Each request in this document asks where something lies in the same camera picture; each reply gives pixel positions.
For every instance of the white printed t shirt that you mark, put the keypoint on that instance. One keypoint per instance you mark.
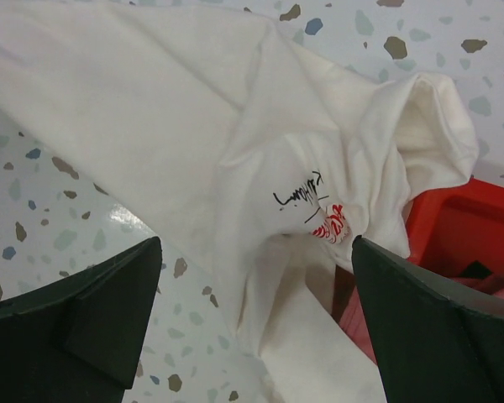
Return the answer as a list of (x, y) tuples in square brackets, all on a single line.
[(259, 160)]

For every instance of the red plastic bin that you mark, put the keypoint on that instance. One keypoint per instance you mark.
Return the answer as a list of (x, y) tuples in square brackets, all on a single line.
[(459, 233)]

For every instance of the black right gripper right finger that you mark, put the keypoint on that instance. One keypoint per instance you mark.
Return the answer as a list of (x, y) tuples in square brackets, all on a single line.
[(434, 339)]

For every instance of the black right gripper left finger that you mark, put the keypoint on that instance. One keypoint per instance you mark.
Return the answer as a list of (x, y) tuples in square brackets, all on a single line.
[(79, 339)]

